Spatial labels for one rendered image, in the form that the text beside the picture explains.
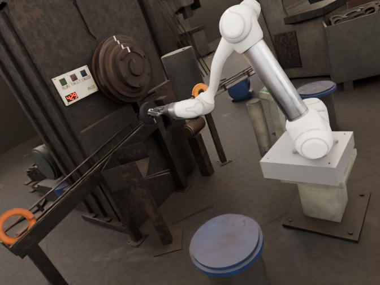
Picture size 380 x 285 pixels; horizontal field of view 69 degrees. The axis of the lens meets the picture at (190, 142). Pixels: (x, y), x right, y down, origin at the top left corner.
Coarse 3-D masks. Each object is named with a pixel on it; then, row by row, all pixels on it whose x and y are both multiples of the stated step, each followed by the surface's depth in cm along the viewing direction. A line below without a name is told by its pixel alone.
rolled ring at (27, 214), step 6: (12, 210) 145; (18, 210) 146; (24, 210) 148; (6, 216) 143; (24, 216) 148; (30, 216) 148; (0, 222) 140; (30, 222) 148; (0, 228) 140; (0, 234) 139; (6, 240) 139; (12, 240) 141
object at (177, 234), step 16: (112, 160) 166; (128, 160) 175; (144, 160) 172; (112, 176) 150; (128, 176) 150; (144, 176) 155; (144, 192) 169; (160, 224) 179; (160, 240) 192; (176, 240) 186
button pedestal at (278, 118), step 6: (264, 90) 212; (264, 96) 210; (270, 96) 207; (270, 102) 218; (270, 108) 220; (276, 108) 217; (276, 114) 220; (282, 114) 224; (276, 120) 223; (282, 120) 224; (276, 126) 226; (282, 126) 223; (276, 132) 229; (282, 132) 226
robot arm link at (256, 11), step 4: (244, 0) 124; (248, 0) 121; (252, 0) 121; (240, 4) 124; (244, 4) 122; (248, 4) 121; (252, 4) 120; (256, 4) 121; (252, 8) 121; (256, 8) 121; (260, 8) 123; (256, 12) 122; (256, 16) 122
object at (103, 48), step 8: (112, 40) 185; (104, 48) 180; (96, 56) 182; (96, 64) 181; (96, 72) 182; (104, 72) 180; (152, 72) 213; (104, 80) 180; (104, 88) 186; (112, 88) 185; (112, 96) 191; (120, 96) 190; (144, 96) 207
